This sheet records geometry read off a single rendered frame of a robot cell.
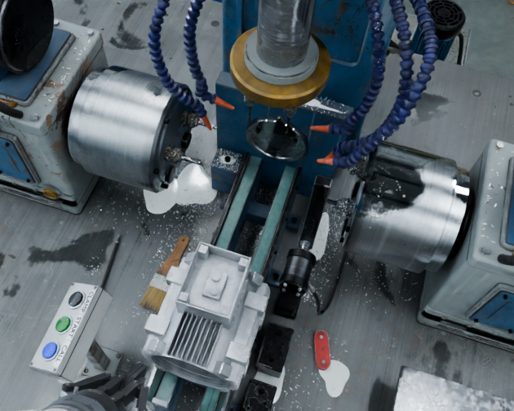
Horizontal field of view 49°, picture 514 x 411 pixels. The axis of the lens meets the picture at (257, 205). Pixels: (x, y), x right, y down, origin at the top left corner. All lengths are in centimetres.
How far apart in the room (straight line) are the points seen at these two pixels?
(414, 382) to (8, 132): 98
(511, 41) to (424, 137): 170
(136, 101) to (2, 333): 61
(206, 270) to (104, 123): 38
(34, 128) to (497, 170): 92
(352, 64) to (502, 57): 200
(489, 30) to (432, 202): 226
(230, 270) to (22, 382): 56
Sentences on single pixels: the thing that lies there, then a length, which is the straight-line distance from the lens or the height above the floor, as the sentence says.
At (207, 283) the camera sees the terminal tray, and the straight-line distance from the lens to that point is 102.
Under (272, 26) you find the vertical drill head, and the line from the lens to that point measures 93.
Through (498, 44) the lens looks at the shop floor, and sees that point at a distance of 327.
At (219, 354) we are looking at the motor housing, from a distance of 103.
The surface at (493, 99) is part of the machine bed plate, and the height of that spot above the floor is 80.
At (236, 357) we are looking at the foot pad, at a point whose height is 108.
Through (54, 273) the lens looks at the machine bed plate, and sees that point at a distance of 145.
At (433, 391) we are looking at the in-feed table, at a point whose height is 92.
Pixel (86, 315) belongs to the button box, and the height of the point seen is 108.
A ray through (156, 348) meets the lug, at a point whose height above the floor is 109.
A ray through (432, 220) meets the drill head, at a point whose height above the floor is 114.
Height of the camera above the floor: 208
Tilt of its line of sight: 61 degrees down
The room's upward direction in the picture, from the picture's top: 5 degrees clockwise
